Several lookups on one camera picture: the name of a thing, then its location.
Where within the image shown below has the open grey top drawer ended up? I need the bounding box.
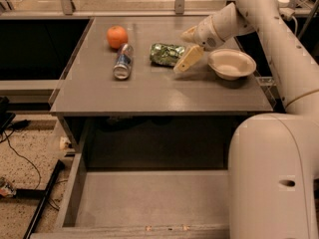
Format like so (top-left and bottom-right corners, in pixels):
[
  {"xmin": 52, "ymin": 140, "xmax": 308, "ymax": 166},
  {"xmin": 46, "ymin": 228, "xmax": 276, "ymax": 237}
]
[{"xmin": 30, "ymin": 117, "xmax": 233, "ymax": 239}]

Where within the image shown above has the black device at left edge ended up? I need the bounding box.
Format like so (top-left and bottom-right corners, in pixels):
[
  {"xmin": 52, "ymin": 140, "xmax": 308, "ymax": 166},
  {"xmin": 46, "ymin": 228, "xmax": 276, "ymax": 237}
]
[{"xmin": 0, "ymin": 97, "xmax": 16, "ymax": 134}]

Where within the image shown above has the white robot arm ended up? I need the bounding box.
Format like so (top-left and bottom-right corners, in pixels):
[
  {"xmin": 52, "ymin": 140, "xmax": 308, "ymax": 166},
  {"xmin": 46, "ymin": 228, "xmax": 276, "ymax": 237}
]
[{"xmin": 182, "ymin": 0, "xmax": 319, "ymax": 239}]

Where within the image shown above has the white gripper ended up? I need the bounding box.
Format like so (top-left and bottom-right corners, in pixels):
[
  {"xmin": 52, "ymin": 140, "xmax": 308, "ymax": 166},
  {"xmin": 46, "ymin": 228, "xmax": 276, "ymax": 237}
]
[{"xmin": 173, "ymin": 16, "xmax": 220, "ymax": 74}]

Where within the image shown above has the black metal floor bar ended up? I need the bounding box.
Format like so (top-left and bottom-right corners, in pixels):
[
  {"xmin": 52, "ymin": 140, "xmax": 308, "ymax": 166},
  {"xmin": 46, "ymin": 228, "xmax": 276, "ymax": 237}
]
[{"xmin": 14, "ymin": 160, "xmax": 65, "ymax": 239}]

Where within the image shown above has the grey cabinet with top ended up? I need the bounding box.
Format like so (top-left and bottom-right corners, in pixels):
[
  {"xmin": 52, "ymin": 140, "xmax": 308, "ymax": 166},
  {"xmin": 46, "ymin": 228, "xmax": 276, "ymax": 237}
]
[{"xmin": 49, "ymin": 16, "xmax": 274, "ymax": 154}]

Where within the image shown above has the black floor cable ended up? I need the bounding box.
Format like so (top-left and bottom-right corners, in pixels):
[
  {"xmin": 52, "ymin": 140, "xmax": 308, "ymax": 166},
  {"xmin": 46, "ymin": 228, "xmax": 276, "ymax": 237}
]
[{"xmin": 0, "ymin": 119, "xmax": 43, "ymax": 191}]

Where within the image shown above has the crushed green can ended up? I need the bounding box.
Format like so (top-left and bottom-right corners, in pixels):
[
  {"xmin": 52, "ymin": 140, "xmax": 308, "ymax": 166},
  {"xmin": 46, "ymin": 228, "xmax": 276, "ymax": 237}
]
[{"xmin": 150, "ymin": 43, "xmax": 185, "ymax": 67}]

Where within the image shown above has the white bowl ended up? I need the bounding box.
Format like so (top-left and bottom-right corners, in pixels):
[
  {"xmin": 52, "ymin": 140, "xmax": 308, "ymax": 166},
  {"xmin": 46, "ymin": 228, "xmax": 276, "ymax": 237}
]
[{"xmin": 207, "ymin": 49, "xmax": 256, "ymax": 81}]

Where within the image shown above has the blue silver soda can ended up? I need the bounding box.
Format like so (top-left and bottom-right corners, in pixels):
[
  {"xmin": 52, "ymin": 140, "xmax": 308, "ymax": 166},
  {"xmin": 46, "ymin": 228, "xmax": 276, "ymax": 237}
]
[{"xmin": 113, "ymin": 43, "xmax": 134, "ymax": 80}]

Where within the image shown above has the small red white floor item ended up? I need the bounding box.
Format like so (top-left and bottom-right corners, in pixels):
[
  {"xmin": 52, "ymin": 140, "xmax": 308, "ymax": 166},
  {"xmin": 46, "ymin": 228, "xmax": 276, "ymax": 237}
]
[{"xmin": 0, "ymin": 177, "xmax": 16, "ymax": 197}]

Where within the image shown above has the orange fruit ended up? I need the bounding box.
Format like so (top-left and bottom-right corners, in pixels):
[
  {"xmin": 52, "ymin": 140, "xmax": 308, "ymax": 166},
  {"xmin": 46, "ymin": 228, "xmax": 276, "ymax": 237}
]
[{"xmin": 107, "ymin": 26, "xmax": 129, "ymax": 49}]

